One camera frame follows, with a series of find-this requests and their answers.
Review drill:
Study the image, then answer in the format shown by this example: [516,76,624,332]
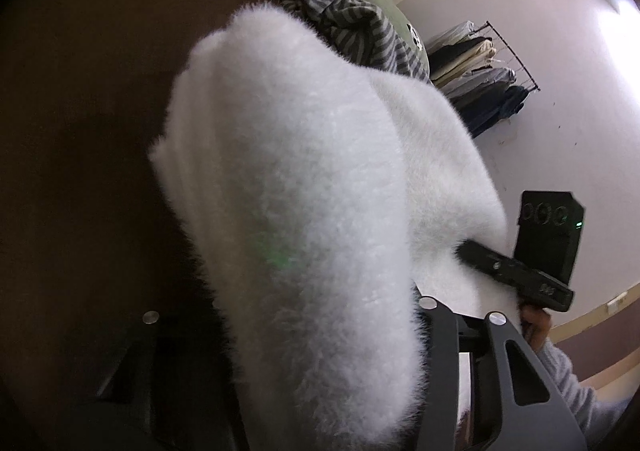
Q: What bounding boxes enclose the black clothes rack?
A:
[484,21,540,92]

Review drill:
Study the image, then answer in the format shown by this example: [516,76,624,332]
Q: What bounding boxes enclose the white sleeve forearm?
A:
[536,339,630,450]

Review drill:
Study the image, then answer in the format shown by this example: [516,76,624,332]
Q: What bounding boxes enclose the person's right hand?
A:
[520,304,552,353]

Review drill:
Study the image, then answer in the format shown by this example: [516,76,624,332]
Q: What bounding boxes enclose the grey striped garment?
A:
[277,0,430,82]

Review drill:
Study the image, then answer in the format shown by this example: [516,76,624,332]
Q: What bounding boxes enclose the white fuzzy cardigan black trim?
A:
[150,4,518,450]

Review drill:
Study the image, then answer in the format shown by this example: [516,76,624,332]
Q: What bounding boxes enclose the hanging dark clothes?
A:
[424,21,536,138]

